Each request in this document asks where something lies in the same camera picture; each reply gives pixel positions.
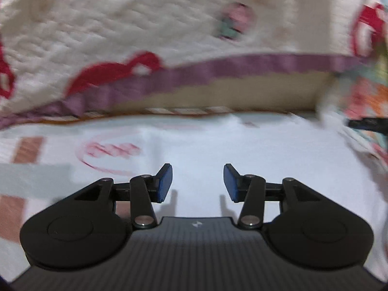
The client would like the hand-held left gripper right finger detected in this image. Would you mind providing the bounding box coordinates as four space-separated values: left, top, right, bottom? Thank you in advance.
223 163 320 229

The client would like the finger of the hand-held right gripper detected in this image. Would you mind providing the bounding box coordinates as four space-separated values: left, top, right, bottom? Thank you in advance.
348 118 388 133

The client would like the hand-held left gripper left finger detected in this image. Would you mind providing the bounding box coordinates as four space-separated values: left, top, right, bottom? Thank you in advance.
74 163 173 229

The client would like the white shirt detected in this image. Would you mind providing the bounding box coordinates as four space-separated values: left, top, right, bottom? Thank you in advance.
115 112 388 267

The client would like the floral quilt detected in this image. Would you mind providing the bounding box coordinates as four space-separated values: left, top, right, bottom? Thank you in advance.
315 0 388 170

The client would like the cardboard box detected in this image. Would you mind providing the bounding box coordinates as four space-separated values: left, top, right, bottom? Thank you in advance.
82 70 334 116

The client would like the checkered printed rug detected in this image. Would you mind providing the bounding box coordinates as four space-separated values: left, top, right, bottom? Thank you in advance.
0 106 304 279

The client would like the red bear print quilt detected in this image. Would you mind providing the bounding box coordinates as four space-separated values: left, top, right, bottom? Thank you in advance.
0 0 388 128

